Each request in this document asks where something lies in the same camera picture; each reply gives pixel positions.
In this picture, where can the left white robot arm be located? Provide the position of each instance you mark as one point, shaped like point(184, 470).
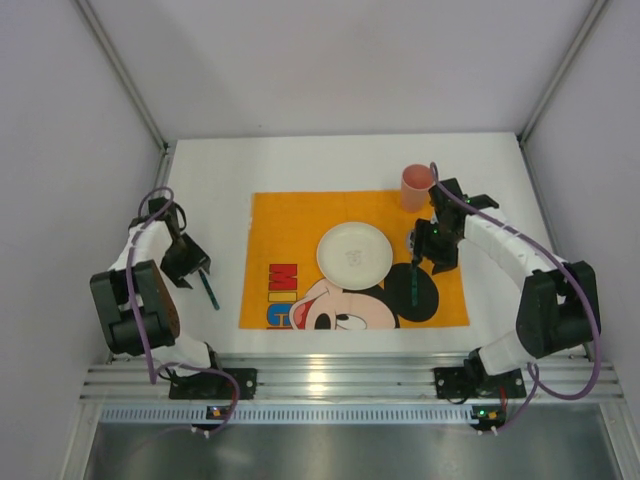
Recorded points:
point(133, 297)

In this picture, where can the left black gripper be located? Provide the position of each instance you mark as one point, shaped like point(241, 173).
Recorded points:
point(189, 261)

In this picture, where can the aluminium mounting rail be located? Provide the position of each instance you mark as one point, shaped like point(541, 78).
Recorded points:
point(314, 378)

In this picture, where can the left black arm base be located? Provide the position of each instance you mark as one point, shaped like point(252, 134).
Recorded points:
point(188, 384)

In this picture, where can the left aluminium corner post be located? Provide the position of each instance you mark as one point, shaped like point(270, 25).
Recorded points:
point(119, 69)

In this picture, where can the orange Mickey Mouse placemat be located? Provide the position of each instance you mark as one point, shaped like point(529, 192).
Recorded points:
point(284, 289)

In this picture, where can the pink plastic cup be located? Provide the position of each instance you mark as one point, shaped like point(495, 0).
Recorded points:
point(416, 180)

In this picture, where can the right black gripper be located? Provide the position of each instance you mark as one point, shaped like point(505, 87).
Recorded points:
point(430, 251)

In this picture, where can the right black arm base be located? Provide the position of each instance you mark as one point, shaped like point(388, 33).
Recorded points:
point(457, 384)

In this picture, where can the fork with green handle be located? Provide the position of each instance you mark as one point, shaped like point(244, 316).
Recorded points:
point(209, 291)

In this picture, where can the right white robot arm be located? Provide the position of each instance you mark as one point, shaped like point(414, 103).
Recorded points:
point(558, 307)

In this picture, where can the perforated metal cable tray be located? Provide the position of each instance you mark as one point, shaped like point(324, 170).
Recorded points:
point(315, 414)

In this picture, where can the spoon with green handle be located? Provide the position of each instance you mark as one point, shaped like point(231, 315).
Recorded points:
point(410, 242)

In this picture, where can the cream white plate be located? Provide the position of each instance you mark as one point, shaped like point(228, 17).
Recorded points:
point(354, 256)

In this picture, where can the aluminium corner post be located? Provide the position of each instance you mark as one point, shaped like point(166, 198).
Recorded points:
point(579, 40)
point(119, 69)

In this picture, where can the right aluminium corner post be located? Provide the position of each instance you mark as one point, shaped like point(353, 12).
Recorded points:
point(579, 40)

